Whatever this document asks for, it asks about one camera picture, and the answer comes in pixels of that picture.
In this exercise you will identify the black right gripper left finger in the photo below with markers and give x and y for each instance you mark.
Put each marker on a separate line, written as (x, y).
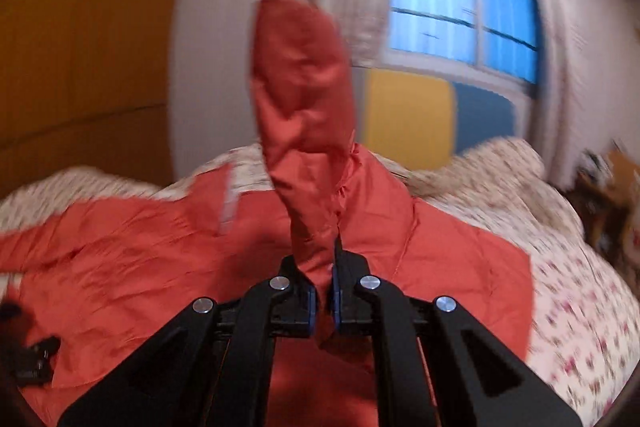
(210, 365)

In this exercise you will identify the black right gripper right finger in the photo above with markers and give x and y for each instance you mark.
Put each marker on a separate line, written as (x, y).
(434, 363)

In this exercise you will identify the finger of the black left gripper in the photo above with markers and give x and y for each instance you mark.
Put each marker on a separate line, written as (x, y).
(29, 366)

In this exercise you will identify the orange padded jacket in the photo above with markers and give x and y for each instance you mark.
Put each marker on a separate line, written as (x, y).
(105, 274)

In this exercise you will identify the floral bed quilt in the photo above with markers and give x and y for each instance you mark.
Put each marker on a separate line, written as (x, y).
(585, 334)

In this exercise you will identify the wooden bedside table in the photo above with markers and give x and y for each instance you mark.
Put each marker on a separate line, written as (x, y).
(604, 194)

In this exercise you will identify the grey yellow blue headboard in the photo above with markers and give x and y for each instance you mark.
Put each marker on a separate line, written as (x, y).
(421, 121)

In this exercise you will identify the wooden wardrobe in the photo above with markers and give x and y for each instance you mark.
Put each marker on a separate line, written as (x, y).
(85, 83)

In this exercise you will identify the right floral curtain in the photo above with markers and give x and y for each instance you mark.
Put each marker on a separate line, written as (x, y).
(588, 87)

